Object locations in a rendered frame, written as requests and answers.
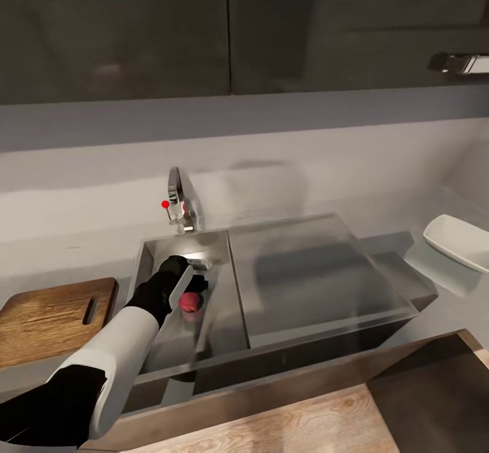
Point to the cabinet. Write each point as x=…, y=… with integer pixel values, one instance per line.
x=61, y=51
x=288, y=46

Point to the vidalia onion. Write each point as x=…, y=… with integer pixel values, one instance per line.
x=189, y=301

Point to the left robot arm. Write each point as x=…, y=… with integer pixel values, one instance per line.
x=87, y=393

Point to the drop in sink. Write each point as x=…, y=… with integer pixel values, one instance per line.
x=272, y=285

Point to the cutting board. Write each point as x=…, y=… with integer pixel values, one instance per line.
x=51, y=321

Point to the bowl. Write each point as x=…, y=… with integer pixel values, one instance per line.
x=460, y=241

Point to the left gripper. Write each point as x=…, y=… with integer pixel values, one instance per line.
x=197, y=285

